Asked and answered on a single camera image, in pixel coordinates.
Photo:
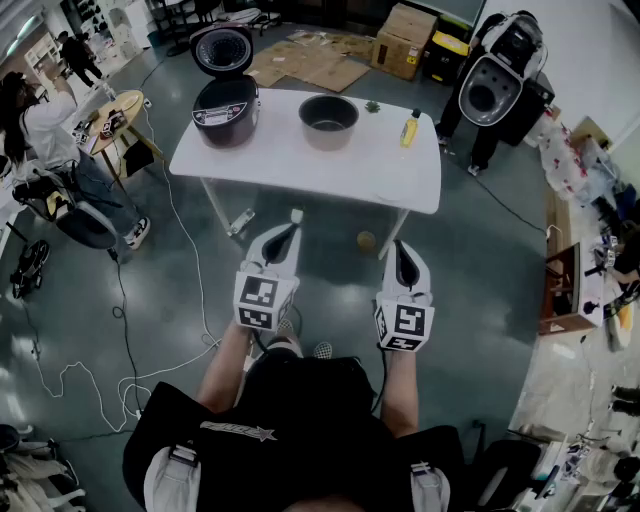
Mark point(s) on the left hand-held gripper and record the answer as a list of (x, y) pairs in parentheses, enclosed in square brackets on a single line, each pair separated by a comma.
[(262, 300)]

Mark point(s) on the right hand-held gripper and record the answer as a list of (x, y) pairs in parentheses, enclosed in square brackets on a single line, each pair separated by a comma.
[(407, 325)]

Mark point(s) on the white steamer tray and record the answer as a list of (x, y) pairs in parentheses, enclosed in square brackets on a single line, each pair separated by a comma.
[(405, 175)]

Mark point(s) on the dark pot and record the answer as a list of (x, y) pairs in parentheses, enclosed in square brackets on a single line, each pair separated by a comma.
[(328, 125)]

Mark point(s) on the purple rice cooker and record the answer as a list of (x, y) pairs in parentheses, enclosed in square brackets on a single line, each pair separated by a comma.
[(225, 115)]

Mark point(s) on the person's left forearm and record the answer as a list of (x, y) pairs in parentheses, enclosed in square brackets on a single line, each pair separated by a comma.
[(225, 365)]

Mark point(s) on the person's right forearm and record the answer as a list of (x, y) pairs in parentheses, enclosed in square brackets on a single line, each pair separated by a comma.
[(400, 390)]

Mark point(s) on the white table leg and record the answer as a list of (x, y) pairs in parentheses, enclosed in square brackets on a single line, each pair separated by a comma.
[(395, 232), (220, 205)]

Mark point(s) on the round brass floor socket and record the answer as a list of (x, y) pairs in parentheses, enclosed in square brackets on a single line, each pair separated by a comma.
[(366, 241)]

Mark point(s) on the person's left checkered shoe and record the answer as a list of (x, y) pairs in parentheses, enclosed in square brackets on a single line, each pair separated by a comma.
[(285, 327)]

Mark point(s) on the person's checkered shoe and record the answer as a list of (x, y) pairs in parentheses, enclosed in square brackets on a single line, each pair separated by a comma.
[(285, 327), (323, 350)]

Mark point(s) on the person's right checkered shoe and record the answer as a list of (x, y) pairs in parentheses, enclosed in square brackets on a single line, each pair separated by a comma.
[(323, 350)]

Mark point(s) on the yellow drink bottle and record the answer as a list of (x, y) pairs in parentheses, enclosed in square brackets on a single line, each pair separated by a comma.
[(409, 131)]

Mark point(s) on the wooden cabinet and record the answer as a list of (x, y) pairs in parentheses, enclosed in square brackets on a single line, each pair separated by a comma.
[(560, 280)]

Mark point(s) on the person's black t-shirt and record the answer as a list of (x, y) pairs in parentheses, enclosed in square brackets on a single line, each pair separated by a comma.
[(300, 425)]

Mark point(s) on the black seat wooden stool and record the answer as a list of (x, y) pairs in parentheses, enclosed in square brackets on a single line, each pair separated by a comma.
[(137, 157)]

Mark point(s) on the small green succulent plant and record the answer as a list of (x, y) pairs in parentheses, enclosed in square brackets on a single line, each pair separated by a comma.
[(372, 106)]

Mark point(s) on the grey office chair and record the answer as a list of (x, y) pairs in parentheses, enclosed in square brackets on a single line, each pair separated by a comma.
[(85, 225)]

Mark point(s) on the flattened cardboard sheets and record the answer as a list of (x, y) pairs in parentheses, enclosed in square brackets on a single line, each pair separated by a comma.
[(310, 62)]

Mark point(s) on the white red-print plastic bag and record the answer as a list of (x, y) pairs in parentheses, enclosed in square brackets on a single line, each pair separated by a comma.
[(565, 155)]

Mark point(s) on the spare hand-held gripper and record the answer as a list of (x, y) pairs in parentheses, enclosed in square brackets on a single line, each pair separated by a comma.
[(112, 125)]

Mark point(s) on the black equipment case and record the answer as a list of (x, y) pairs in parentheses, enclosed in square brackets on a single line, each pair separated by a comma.
[(530, 110)]

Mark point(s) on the round wooden table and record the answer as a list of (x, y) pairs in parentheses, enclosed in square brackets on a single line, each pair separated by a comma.
[(122, 107)]

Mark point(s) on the yellow black bin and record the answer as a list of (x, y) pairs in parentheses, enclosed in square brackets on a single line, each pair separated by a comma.
[(445, 57)]

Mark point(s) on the brown cardboard box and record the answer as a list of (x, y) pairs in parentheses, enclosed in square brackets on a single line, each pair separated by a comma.
[(402, 42)]

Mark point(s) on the black floor device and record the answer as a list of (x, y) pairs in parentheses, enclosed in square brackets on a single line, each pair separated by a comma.
[(30, 270)]

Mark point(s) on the black framed glass door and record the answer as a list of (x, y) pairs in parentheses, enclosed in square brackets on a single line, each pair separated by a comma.
[(450, 10)]

